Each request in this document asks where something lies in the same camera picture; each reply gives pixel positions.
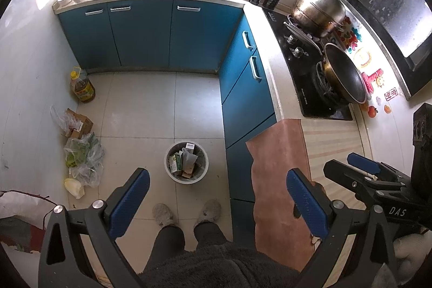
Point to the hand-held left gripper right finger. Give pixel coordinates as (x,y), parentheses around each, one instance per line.
(307,207)

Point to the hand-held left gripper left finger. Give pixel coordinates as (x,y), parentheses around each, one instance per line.
(130,203)

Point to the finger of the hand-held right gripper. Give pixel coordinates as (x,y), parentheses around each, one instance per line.
(362,162)
(351,178)

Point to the white round trash bin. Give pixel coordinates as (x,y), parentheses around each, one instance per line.
(167,170)

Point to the person's right forearm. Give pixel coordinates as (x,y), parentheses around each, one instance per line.
(408,249)

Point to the grey left slipper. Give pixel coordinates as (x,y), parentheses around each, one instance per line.
(164,215)

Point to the grey slipper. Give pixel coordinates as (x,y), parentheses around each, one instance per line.
(164,215)
(209,210)

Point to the clear plastic bag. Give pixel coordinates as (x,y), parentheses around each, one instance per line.
(90,175)
(60,121)

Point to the person's left leg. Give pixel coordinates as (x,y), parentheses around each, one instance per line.
(168,240)

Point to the person's leg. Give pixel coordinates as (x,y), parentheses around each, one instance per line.
(168,240)
(209,232)

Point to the napa cabbage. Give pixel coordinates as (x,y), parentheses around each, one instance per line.
(75,188)

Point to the green carton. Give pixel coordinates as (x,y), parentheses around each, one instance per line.
(175,162)

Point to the bag of green vegetables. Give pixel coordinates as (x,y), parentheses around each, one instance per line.
(79,153)

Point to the crumpled white paper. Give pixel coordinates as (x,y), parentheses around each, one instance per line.
(189,159)

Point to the grey right slipper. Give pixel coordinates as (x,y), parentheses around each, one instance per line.
(209,210)

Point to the white carton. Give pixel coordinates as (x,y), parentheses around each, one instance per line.
(189,148)

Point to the person's right leg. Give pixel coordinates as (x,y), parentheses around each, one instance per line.
(209,232)

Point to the dark wok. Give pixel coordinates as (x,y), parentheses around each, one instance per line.
(347,75)

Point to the brown cardboard box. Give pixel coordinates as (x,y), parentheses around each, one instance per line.
(84,124)

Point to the black gas stove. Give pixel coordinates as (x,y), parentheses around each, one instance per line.
(303,89)

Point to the person's dark fleece top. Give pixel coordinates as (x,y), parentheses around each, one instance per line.
(219,267)

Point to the red and white bag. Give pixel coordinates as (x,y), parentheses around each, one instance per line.
(20,203)

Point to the blue stove cabinet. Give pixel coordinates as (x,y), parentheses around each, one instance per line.
(243,112)

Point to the cooking oil bottle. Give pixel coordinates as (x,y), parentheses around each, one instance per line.
(82,90)

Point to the steel cooking pot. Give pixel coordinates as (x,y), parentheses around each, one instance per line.
(317,11)

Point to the blue sink cabinet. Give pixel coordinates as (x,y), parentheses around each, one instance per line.
(141,35)

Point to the colourful wall stickers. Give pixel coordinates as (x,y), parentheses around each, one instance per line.
(351,36)

